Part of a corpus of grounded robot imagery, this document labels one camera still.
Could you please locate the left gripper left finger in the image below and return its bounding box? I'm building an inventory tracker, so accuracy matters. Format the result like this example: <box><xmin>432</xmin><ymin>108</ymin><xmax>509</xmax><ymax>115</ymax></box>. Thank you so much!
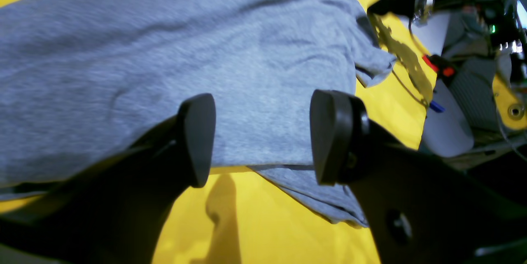
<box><xmin>0</xmin><ymin>93</ymin><xmax>216</xmax><ymax>264</ymax></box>

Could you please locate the yellow table cloth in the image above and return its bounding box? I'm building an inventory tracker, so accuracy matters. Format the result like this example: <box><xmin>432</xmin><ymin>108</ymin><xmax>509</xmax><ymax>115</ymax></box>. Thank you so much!
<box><xmin>1</xmin><ymin>0</ymin><xmax>425</xmax><ymax>264</ymax></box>

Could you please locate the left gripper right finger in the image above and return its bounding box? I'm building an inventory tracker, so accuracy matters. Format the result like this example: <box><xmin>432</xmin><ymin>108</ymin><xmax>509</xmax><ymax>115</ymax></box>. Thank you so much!
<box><xmin>309</xmin><ymin>89</ymin><xmax>527</xmax><ymax>264</ymax></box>

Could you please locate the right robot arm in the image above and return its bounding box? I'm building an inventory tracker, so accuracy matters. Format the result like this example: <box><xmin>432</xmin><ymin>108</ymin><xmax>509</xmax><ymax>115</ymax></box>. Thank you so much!
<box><xmin>367</xmin><ymin>0</ymin><xmax>526</xmax><ymax>84</ymax></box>

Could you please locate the grey t-shirt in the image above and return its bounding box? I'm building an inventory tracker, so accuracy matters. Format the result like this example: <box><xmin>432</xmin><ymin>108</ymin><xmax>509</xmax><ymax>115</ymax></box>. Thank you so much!
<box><xmin>0</xmin><ymin>0</ymin><xmax>395</xmax><ymax>227</ymax></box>

